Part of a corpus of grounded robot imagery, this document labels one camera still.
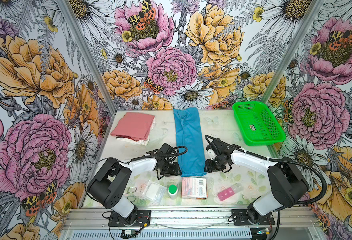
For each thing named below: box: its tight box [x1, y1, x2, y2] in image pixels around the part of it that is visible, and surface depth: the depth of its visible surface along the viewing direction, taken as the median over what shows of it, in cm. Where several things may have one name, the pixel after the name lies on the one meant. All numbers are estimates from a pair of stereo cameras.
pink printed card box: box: [181, 177, 208, 200], surface depth 81 cm
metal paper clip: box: [124, 186, 137, 202], surface depth 83 cm
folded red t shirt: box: [110, 112, 156, 141], surface depth 111 cm
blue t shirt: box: [173, 107, 207, 177], surface depth 107 cm
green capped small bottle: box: [167, 184, 178, 200], surface depth 76 cm
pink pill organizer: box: [217, 182, 243, 202], surface depth 83 cm
